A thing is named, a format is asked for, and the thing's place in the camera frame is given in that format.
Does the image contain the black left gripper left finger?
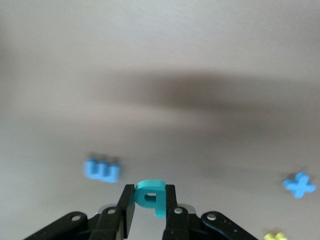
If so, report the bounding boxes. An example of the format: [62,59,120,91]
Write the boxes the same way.
[23,184,137,240]

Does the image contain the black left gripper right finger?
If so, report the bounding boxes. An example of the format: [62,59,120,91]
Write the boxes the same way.
[162,184,253,240]

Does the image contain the teal letter b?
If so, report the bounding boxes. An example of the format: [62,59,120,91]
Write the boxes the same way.
[133,179,167,219]

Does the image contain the blue letter m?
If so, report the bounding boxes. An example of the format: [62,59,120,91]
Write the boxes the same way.
[83,156,123,184]

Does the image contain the yellow letter k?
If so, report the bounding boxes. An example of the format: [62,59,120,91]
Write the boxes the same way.
[263,231,287,240]

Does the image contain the blue plus sign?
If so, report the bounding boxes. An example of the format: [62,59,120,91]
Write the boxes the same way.
[282,171,317,200]

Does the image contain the brown table cover sheet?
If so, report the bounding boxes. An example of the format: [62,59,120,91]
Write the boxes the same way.
[0,0,320,240]

